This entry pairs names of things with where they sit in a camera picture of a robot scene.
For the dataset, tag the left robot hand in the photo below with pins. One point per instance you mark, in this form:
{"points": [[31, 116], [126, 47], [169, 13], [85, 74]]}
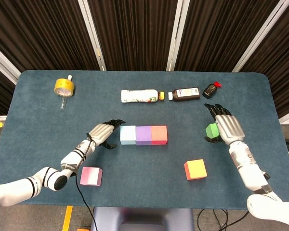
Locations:
{"points": [[101, 132]]}

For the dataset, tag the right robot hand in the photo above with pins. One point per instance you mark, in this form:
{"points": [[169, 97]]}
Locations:
{"points": [[230, 128]]}

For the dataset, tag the green foam cube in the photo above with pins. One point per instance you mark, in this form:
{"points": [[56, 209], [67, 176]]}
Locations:
{"points": [[212, 131]]}

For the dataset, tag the light blue foam cube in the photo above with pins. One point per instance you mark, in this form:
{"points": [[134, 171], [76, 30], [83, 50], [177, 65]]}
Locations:
{"points": [[127, 134]]}

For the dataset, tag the purple foam cube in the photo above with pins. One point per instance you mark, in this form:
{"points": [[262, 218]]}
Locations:
{"points": [[143, 134]]}

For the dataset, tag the pink foam cube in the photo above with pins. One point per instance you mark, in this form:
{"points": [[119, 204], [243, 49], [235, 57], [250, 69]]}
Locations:
{"points": [[91, 176]]}

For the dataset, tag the red foam cube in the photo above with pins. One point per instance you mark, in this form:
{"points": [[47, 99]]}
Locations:
{"points": [[159, 134]]}

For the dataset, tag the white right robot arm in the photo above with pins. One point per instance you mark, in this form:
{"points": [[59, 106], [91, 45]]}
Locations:
{"points": [[250, 168]]}

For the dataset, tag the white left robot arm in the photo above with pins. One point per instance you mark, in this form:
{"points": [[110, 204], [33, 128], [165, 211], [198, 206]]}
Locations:
{"points": [[21, 190]]}

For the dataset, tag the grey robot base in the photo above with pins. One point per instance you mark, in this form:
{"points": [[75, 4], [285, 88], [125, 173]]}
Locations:
{"points": [[144, 216]]}

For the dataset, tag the small black bottle red cap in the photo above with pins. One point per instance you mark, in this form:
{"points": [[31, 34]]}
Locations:
{"points": [[209, 91]]}

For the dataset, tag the clear tube with white cap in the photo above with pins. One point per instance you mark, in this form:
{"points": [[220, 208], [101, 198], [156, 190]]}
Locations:
{"points": [[63, 102]]}

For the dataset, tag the white labelled drink bottle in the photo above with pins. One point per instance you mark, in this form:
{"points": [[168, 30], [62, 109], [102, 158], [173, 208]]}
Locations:
{"points": [[137, 96]]}

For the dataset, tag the orange foam cube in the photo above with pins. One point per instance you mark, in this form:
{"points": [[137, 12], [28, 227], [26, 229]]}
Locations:
{"points": [[195, 168]]}

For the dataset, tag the brown medicine bottle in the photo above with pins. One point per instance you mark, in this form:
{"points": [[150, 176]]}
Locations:
{"points": [[185, 94]]}

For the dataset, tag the teal felt table mat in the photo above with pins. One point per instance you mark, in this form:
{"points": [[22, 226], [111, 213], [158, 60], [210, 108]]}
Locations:
{"points": [[144, 168]]}

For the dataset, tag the yellow tape roll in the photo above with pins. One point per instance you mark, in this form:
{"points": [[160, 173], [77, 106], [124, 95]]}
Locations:
{"points": [[62, 83]]}

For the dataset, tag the orange floor marker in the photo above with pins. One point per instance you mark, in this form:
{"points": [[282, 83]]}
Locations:
{"points": [[83, 230]]}

